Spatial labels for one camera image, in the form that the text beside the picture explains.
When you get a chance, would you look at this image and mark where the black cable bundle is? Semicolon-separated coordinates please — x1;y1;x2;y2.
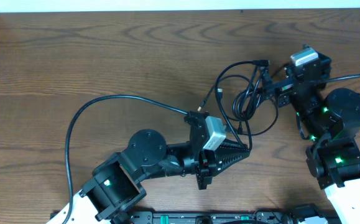
196;58;289;152

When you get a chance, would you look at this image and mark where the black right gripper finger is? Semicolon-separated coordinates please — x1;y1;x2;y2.
259;80;292;100
259;67;273;84

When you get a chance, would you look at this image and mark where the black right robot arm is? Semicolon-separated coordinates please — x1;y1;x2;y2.
258;45;360;223

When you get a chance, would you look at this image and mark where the black left camera cable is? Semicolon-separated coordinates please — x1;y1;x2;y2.
60;94;193;224

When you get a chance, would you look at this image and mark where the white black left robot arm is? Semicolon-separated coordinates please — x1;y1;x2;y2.
49;111;250;223

